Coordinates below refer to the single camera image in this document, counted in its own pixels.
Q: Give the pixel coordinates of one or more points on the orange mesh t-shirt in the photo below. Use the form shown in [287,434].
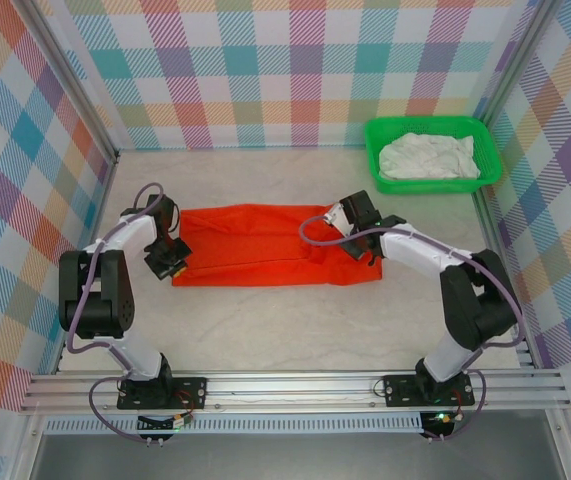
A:
[255,245]

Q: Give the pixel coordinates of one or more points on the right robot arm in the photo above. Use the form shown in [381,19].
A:
[470,310]

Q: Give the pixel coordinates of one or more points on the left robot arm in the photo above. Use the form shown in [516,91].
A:
[100,295]

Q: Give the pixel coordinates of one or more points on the green plastic basket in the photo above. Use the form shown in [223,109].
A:
[415,186]

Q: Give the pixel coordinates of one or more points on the white crumpled t-shirt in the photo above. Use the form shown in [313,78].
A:
[425,157]

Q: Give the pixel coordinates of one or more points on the grey metal shelf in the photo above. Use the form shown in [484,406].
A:
[290,460]

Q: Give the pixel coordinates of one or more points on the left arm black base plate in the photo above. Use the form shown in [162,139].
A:
[190,387]

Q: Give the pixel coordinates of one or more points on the aluminium mounting rail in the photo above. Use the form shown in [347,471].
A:
[290,390]

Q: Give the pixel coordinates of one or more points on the aluminium frame post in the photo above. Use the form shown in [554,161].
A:
[515,60]
[72,85]

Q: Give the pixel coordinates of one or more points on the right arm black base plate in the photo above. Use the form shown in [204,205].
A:
[400,392]

